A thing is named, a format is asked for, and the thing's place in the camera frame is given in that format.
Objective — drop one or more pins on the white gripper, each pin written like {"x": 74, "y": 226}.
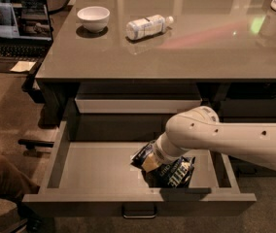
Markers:
{"x": 161, "y": 154}

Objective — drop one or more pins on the blue chip bag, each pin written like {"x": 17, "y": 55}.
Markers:
{"x": 173, "y": 175}

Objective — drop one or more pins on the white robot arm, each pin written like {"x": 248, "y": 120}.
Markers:
{"x": 200, "y": 129}

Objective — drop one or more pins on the open grey top drawer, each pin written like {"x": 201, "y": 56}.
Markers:
{"x": 97, "y": 178}

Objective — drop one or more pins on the dark lower drawer cabinet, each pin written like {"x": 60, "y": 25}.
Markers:
{"x": 245, "y": 102}

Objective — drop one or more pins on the black chair armrest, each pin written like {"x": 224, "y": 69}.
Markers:
{"x": 32, "y": 144}

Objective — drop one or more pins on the clear plastic water bottle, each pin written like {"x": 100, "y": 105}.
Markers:
{"x": 147, "y": 26}

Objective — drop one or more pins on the person's leg brown trousers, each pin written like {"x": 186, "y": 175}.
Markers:
{"x": 13, "y": 183}

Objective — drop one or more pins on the white ceramic bowl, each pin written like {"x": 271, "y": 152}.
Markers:
{"x": 94, "y": 18}

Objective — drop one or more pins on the white paper note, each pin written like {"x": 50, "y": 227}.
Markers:
{"x": 23, "y": 66}

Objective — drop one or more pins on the open laptop computer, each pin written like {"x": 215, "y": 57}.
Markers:
{"x": 25, "y": 32}

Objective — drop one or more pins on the metal drawer handle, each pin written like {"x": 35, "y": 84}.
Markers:
{"x": 138, "y": 211}

